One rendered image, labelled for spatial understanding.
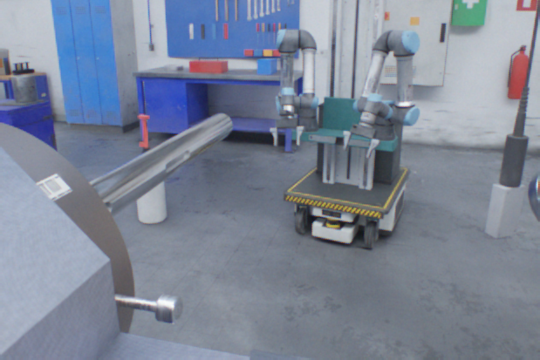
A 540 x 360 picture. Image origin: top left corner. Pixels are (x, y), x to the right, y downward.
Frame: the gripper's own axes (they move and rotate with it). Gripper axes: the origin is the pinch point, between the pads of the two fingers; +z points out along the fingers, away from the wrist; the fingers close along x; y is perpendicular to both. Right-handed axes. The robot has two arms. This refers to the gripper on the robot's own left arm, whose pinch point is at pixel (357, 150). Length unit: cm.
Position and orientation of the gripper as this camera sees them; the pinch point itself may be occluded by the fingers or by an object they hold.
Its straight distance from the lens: 229.3
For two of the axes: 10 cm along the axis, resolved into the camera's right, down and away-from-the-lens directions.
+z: -3.2, 9.5, 0.1
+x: 8.2, 2.9, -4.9
